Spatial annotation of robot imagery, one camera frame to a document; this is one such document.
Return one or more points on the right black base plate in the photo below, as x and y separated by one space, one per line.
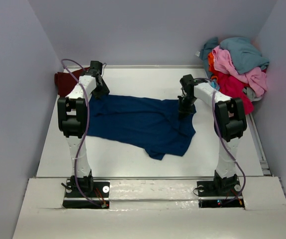
211 197

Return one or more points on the grey blue t shirt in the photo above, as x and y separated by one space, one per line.
245 56

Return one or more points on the light blue t shirt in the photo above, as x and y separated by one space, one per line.
214 83

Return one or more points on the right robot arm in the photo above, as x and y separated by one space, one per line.
229 125

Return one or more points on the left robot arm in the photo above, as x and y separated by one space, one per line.
74 120

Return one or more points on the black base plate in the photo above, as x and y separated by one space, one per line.
98 198
211 197

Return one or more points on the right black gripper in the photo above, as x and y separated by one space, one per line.
183 112

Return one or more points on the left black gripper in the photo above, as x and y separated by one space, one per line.
105 90

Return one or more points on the light pink t shirt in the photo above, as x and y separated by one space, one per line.
255 78

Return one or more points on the orange t shirt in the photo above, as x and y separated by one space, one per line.
211 69

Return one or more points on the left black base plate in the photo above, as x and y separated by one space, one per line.
98 198

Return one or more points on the folded dark red shirt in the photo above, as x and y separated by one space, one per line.
65 83

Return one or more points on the magenta t shirt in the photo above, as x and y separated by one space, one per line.
232 87

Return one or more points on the navy blue t shirt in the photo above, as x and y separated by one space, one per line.
151 124

